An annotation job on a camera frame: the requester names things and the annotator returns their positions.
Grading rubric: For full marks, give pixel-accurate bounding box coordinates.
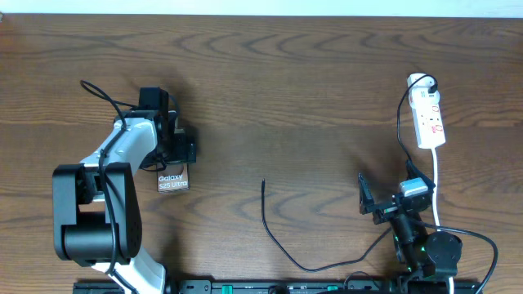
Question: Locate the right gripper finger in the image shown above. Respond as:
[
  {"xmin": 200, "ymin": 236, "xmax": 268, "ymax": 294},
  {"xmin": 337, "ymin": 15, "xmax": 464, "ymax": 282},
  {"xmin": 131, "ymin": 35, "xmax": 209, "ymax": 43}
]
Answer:
[
  {"xmin": 405, "ymin": 159, "xmax": 436, "ymax": 189},
  {"xmin": 358, "ymin": 173, "xmax": 374, "ymax": 215}
]

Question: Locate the black charger cable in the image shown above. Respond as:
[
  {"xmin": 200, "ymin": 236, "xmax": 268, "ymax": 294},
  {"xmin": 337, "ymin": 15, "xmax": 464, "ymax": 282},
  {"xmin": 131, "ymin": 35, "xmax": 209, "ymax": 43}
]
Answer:
[{"xmin": 261, "ymin": 73, "xmax": 440, "ymax": 274}]

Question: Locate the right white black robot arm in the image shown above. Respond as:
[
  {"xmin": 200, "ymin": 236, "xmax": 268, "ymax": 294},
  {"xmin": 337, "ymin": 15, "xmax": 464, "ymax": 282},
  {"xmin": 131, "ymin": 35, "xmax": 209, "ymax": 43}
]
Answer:
[{"xmin": 358, "ymin": 161, "xmax": 463, "ymax": 293}]

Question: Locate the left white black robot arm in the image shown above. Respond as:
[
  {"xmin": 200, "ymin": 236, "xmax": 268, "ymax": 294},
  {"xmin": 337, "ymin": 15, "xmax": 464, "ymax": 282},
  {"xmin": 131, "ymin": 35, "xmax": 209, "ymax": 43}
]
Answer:
[{"xmin": 52, "ymin": 80, "xmax": 196, "ymax": 293}]

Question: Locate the white power strip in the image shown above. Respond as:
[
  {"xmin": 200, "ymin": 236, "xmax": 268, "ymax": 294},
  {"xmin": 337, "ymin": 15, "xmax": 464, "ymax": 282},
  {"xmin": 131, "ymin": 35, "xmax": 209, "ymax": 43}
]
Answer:
[{"xmin": 407, "ymin": 73, "xmax": 445, "ymax": 149}]

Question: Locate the white power strip cord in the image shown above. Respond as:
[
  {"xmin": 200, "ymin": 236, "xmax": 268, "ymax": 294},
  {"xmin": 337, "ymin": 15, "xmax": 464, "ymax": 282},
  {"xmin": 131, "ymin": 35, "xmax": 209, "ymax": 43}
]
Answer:
[{"xmin": 431, "ymin": 147, "xmax": 455, "ymax": 294}]

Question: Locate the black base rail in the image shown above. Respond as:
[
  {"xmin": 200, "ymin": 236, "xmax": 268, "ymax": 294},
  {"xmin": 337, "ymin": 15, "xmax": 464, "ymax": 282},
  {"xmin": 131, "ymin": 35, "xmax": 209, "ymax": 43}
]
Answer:
[{"xmin": 72, "ymin": 276, "xmax": 480, "ymax": 294}]

